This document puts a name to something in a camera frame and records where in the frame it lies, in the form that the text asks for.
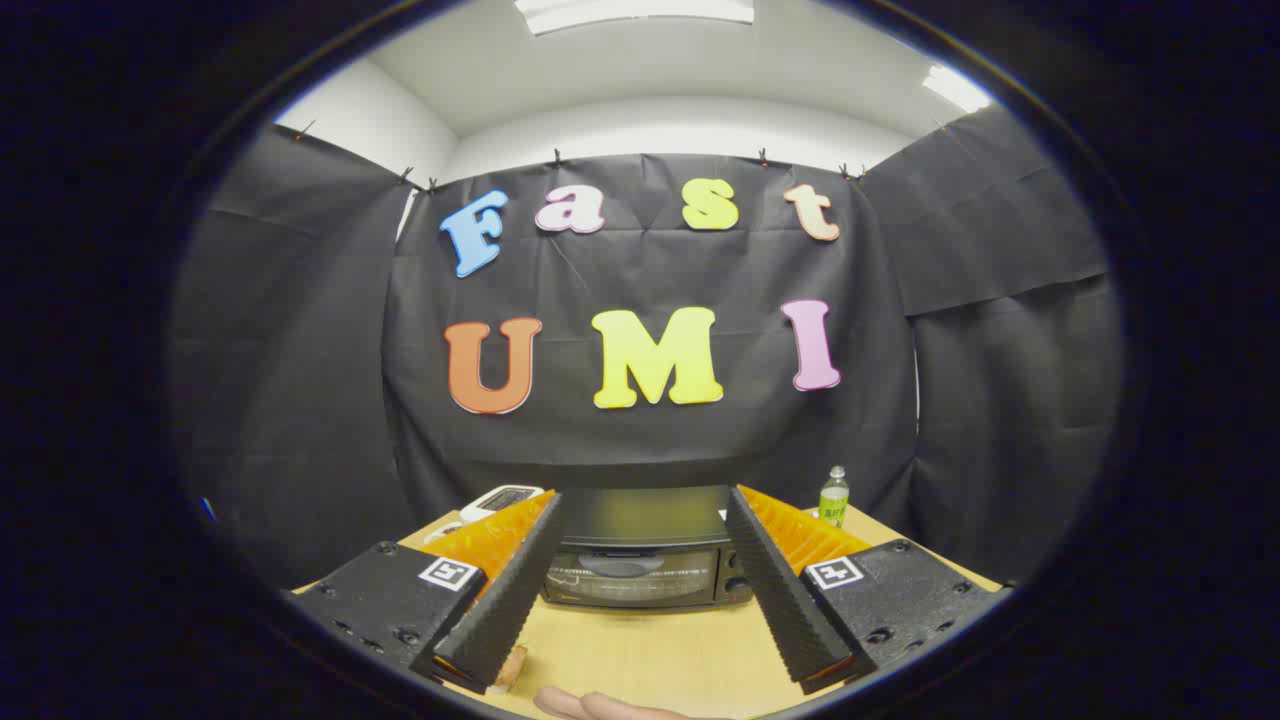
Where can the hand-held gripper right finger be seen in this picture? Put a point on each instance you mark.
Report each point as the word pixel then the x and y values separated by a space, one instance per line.
pixel 785 600

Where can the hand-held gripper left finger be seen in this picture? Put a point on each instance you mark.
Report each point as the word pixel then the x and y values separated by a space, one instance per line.
pixel 505 600

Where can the black toaster oven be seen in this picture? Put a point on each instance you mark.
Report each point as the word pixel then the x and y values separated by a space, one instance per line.
pixel 640 560

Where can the white bread toaster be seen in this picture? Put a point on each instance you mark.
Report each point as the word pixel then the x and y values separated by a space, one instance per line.
pixel 500 498

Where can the small white patterned dish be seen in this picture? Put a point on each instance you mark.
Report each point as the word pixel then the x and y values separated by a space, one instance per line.
pixel 440 530

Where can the green drink bottle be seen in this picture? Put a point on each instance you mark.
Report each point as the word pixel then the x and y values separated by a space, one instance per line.
pixel 833 500

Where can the black backdrop cloth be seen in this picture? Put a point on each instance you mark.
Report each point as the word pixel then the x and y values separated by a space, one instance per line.
pixel 650 440

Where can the ceiling light panel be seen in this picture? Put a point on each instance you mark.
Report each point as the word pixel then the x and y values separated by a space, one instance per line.
pixel 955 88

